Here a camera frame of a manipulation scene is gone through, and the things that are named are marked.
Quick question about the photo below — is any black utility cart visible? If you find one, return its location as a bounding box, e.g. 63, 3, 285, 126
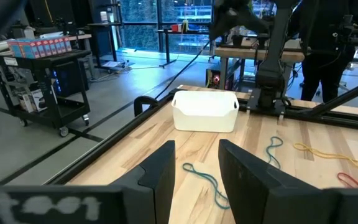
0, 49, 92, 138

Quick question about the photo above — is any black loop handle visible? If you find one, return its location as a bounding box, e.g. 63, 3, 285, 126
133, 95, 160, 118

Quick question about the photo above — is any white plastic bin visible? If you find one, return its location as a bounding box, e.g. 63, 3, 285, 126
171, 90, 240, 133

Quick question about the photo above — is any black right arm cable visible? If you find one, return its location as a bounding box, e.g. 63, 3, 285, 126
154, 39, 213, 101

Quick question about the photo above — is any black computer tower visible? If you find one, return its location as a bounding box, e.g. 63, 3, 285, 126
205, 68, 230, 90
52, 60, 90, 98

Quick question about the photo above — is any black aluminium table frame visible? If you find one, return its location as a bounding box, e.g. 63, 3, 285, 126
47, 76, 358, 187

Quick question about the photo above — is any teal rubber band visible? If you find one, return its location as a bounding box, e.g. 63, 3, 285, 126
182, 162, 231, 210
265, 136, 284, 170

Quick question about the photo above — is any white product box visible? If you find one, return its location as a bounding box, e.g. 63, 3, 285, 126
30, 88, 48, 111
17, 93, 35, 113

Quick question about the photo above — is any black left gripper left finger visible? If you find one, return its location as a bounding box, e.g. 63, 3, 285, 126
0, 140, 177, 224

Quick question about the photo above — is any yellow rubber band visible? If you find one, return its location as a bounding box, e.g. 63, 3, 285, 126
293, 142, 358, 169

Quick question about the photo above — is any red rubber band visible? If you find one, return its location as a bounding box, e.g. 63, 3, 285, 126
337, 172, 358, 189

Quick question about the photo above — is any black standing desk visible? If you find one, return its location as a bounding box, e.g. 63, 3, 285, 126
155, 27, 214, 68
87, 21, 127, 72

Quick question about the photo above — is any black handheld device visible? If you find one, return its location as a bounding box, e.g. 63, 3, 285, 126
333, 14, 358, 47

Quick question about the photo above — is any wooden top workbench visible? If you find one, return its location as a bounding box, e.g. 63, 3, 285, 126
214, 37, 306, 91
68, 33, 93, 75

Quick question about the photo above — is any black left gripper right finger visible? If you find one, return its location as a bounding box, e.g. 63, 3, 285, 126
218, 139, 358, 224

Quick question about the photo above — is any person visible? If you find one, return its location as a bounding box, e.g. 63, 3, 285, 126
287, 0, 358, 103

